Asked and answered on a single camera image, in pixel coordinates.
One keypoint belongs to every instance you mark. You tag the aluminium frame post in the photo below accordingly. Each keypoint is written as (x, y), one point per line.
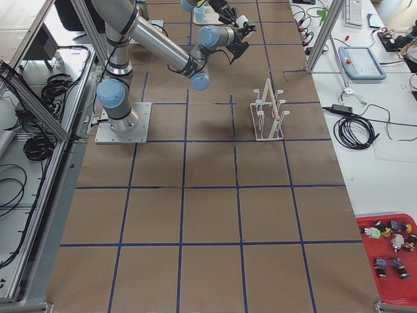
(324, 33)

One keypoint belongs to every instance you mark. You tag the blue teach pendant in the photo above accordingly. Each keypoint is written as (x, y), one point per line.
(359, 63)

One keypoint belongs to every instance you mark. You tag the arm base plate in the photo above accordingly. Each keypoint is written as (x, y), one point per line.
(158, 24)
(132, 129)

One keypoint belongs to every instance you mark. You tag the white keyboard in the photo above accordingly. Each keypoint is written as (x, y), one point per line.
(352, 14)

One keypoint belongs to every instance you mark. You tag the red parts tray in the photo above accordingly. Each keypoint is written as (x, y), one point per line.
(390, 244)

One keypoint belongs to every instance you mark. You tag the white plastic cup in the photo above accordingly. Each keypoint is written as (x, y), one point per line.
(240, 21)

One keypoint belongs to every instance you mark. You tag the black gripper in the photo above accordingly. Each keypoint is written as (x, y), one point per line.
(225, 12)
(238, 41)

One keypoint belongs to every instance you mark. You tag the white wire cup rack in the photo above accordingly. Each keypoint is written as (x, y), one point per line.
(267, 116)

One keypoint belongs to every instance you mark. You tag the light blue plastic cup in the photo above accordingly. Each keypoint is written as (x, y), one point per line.
(199, 15)

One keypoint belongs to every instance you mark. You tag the cream plastic tray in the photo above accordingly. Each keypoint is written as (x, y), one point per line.
(211, 17)

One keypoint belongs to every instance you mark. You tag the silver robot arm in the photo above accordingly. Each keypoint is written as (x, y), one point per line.
(189, 5)
(129, 20)

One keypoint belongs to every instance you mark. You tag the black power adapter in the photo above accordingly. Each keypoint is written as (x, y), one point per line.
(341, 110)

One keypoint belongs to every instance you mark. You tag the brown paper table cover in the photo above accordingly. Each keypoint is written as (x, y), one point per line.
(204, 218)

